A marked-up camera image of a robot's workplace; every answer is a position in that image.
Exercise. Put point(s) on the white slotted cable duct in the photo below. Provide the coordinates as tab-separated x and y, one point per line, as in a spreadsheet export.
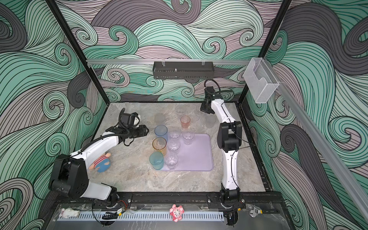
151	216

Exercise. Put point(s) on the pink translucent cup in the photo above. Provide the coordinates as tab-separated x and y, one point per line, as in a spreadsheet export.
185	122

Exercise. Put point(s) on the clear acrylic wall box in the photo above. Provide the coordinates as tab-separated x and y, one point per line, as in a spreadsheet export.
260	78

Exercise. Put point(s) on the silver adjustable wrench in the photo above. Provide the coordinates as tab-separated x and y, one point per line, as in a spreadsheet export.
255	211

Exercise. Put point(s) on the black wall-mounted rack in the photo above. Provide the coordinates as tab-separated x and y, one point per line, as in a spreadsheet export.
183	70

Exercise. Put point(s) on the yellow translucent cup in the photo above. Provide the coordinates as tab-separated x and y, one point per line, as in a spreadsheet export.
159	144

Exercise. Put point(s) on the white plush toy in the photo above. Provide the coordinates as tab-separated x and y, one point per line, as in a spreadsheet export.
69	213

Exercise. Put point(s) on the teal translucent cup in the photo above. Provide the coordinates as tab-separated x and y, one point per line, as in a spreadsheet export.
157	160

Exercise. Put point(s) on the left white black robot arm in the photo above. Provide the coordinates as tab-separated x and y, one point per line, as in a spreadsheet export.
69	175

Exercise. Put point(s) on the lilac plastic tray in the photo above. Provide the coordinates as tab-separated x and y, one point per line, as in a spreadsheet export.
196	157

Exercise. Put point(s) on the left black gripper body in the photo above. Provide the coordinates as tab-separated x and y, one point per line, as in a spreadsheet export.
139	132

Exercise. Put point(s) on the bear plush toy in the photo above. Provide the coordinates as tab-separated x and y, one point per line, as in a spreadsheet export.
101	164

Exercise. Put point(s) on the clear glass cup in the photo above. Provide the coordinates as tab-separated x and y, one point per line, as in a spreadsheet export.
171	160
174	133
173	145
210	121
188	137

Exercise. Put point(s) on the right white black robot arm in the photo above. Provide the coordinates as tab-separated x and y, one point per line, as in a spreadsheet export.
229	140

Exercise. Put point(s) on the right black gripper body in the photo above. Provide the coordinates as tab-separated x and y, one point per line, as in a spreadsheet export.
204	108

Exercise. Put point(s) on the blue translucent cup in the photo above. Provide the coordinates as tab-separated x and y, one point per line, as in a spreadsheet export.
161	131

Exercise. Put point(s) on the pink flower toy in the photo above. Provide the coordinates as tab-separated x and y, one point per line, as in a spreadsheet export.
176	212

